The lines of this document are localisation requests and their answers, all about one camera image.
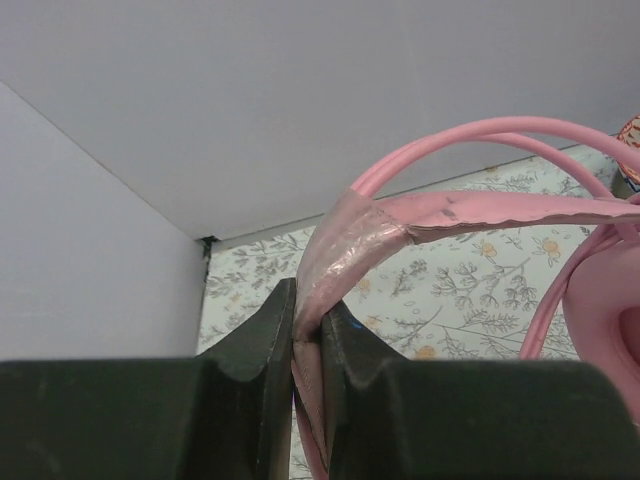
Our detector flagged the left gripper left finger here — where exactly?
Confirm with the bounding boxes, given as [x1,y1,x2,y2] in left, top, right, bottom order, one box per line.
[1,279,296,479]

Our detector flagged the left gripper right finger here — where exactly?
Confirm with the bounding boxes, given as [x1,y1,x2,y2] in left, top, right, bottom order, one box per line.
[321,304,633,479]

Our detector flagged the pink headphones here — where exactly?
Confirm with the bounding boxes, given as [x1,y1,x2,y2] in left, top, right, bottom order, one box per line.
[292,116,639,479]

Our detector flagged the floral table mat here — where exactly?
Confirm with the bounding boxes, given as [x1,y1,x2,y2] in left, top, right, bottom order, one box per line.
[197,144,640,480]

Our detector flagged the red patterned small bowl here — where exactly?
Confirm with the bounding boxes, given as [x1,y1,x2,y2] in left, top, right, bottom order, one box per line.
[614,113,640,194]

